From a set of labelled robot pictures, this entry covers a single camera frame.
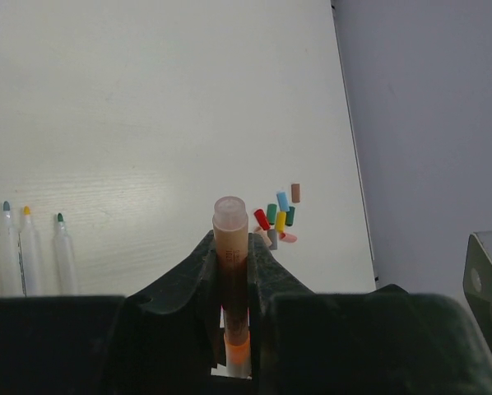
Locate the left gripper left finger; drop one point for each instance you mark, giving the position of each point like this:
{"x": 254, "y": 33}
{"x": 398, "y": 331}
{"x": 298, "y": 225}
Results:
{"x": 161, "y": 340}

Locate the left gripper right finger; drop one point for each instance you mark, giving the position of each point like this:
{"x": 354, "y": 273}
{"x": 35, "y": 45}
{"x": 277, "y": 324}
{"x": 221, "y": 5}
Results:
{"x": 387, "y": 341}

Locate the green capped thin marker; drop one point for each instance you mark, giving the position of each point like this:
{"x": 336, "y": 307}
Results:
{"x": 65, "y": 258}

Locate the pink pen cap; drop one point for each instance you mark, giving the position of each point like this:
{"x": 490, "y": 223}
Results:
{"x": 288, "y": 238}

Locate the tan orange marker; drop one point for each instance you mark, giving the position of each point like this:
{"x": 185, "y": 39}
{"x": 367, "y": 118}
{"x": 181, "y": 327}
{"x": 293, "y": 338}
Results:
{"x": 230, "y": 228}

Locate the tan pen cap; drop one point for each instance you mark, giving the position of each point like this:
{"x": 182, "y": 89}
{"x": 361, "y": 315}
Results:
{"x": 263, "y": 233}

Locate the grey pen cap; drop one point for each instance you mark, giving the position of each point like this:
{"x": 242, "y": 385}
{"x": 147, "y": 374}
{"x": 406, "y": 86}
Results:
{"x": 272, "y": 235}

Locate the dark green pen cap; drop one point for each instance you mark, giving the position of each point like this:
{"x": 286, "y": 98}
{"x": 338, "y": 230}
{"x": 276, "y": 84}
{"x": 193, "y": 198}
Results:
{"x": 290, "y": 216}

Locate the red pen cap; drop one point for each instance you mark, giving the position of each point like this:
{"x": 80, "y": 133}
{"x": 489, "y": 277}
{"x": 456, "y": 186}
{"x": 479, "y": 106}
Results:
{"x": 261, "y": 219}

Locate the yellow pen cap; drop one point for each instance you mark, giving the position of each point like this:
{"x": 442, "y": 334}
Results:
{"x": 280, "y": 221}

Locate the yellow capped marker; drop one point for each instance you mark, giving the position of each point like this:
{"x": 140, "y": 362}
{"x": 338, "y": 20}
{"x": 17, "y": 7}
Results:
{"x": 31, "y": 256}

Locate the bright green pen cap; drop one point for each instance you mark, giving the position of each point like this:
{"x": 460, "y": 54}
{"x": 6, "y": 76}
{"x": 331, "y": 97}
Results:
{"x": 271, "y": 213}

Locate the grey capped marker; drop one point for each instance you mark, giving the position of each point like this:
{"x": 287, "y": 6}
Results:
{"x": 10, "y": 261}

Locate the blue pen cap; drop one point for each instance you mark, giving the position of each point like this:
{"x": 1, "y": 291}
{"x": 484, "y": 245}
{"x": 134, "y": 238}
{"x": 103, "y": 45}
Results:
{"x": 283, "y": 202}

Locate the brown pen cap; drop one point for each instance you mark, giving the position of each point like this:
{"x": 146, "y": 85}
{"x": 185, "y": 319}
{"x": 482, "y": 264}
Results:
{"x": 295, "y": 193}

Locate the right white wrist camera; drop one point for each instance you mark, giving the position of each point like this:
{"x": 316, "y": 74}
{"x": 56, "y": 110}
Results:
{"x": 477, "y": 281}

